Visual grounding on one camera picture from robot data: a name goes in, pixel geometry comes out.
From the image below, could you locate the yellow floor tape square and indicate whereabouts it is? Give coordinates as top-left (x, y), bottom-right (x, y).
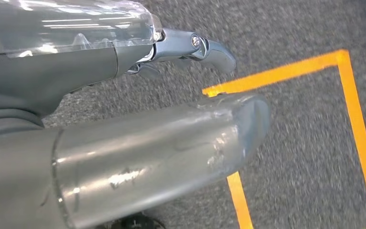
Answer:
top-left (202, 49), bottom-right (366, 229)

